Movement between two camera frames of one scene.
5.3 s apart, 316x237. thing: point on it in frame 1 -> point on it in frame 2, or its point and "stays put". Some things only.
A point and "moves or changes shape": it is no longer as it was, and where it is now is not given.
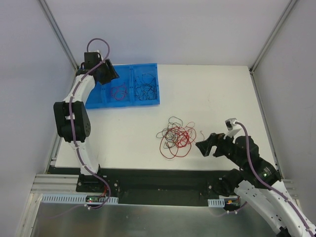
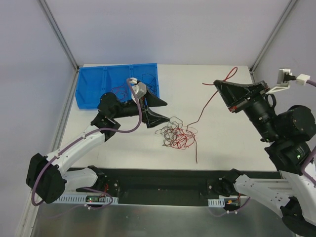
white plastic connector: x=231 y=128 -> x=285 y=76
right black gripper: x=217 y=143 -> x=247 y=99
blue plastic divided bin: x=138 y=85 stays put
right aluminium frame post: x=267 y=43 stays put
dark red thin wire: x=119 y=92 stays put
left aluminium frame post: x=58 y=32 stays put
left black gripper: x=106 y=73 -> x=144 y=109
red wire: x=177 y=141 moves or changes shape
